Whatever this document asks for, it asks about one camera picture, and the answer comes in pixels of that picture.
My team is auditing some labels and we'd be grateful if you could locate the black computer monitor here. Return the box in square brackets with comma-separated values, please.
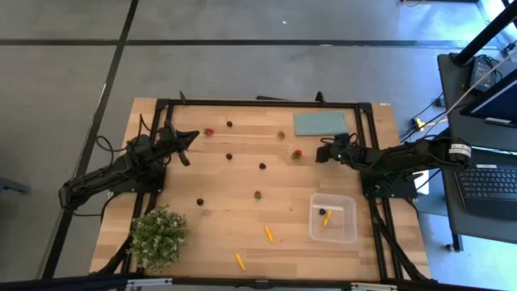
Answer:
[460, 66, 517, 129]

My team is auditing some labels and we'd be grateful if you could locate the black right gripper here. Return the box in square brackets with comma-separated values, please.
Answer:
[316, 133, 367, 170]

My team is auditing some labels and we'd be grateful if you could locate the black aluminium table frame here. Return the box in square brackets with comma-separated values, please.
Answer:
[90, 91, 437, 283]

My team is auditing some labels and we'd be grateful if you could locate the dark grey desk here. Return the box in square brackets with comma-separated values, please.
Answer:
[437, 52, 517, 153]
[438, 144, 517, 246]

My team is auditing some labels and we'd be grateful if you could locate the black floor cable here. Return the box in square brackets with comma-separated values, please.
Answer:
[398, 91, 448, 145]

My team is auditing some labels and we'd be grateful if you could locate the black keyboard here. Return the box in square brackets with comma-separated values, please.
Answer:
[454, 163, 517, 221]

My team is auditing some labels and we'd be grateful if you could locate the black diagonal pole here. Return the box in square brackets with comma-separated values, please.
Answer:
[452, 0, 517, 67]

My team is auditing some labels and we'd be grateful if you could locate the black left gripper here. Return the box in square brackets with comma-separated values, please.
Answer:
[159, 120, 200, 167]

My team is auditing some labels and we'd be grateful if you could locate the green artificial potted plant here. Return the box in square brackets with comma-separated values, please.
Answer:
[128, 205, 190, 272]

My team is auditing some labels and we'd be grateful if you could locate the silver bracket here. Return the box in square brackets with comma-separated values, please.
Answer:
[350, 282, 399, 291]
[125, 277, 174, 289]

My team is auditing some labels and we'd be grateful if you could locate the white power strip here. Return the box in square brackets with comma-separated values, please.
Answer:
[412, 169, 431, 196]

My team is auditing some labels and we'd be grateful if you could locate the white cable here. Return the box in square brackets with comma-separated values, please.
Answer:
[417, 48, 517, 150]

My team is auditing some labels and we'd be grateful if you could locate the grey chair base leg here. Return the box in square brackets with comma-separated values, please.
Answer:
[0, 176, 32, 194]

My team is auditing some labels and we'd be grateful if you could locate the clear plastic container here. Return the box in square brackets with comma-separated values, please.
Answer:
[309, 192, 359, 245]

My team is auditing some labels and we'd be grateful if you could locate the black power adaptor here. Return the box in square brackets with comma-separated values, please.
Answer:
[470, 56, 500, 92]

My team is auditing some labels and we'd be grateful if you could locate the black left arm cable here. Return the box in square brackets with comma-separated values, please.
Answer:
[95, 112, 153, 154]

